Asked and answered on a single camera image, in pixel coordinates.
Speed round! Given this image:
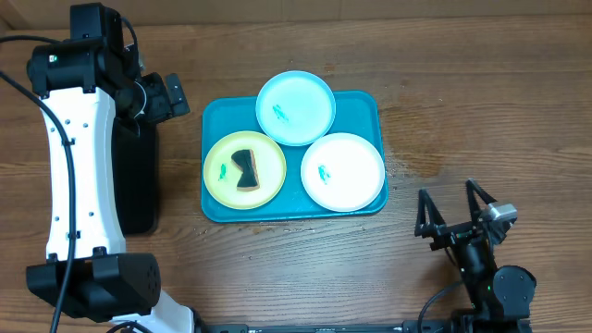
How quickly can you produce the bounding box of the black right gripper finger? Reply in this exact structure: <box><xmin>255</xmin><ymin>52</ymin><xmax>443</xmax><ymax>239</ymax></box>
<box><xmin>465</xmin><ymin>178</ymin><xmax>497</xmax><ymax>217</ymax></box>
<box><xmin>415</xmin><ymin>189</ymin><xmax>445</xmax><ymax>231</ymax></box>

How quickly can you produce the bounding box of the white plate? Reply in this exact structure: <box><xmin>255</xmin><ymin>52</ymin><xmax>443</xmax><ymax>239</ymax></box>
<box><xmin>301</xmin><ymin>132</ymin><xmax>386</xmax><ymax>213</ymax></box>

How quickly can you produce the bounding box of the black orange sponge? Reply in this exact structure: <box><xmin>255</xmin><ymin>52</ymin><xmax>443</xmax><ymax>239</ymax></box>
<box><xmin>231</xmin><ymin>149</ymin><xmax>260</xmax><ymax>191</ymax></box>

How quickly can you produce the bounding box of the yellow green plate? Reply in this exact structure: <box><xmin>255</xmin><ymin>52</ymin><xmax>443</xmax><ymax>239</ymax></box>
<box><xmin>203</xmin><ymin>130</ymin><xmax>287</xmax><ymax>210</ymax></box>

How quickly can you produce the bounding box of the light blue plate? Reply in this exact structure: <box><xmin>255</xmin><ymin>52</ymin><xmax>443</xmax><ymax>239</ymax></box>
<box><xmin>255</xmin><ymin>70</ymin><xmax>337</xmax><ymax>146</ymax></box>

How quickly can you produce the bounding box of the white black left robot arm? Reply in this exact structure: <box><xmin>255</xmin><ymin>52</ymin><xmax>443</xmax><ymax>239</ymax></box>
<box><xmin>26</xmin><ymin>3</ymin><xmax>202</xmax><ymax>332</ymax></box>

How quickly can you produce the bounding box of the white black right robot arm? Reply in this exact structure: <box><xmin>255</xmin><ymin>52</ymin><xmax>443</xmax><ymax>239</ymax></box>
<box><xmin>403</xmin><ymin>179</ymin><xmax>537</xmax><ymax>333</ymax></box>

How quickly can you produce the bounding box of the black rectangular tray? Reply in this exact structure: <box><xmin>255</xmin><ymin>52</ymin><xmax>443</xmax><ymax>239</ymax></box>
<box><xmin>112</xmin><ymin>118</ymin><xmax>158</xmax><ymax>237</ymax></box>

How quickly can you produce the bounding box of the teal plastic serving tray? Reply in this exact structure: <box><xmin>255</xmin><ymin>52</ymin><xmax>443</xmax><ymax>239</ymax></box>
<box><xmin>201</xmin><ymin>91</ymin><xmax>384</xmax><ymax>223</ymax></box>

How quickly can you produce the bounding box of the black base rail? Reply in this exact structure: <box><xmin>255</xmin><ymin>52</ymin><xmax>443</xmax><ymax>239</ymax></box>
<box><xmin>202</xmin><ymin>320</ymin><xmax>533</xmax><ymax>333</ymax></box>

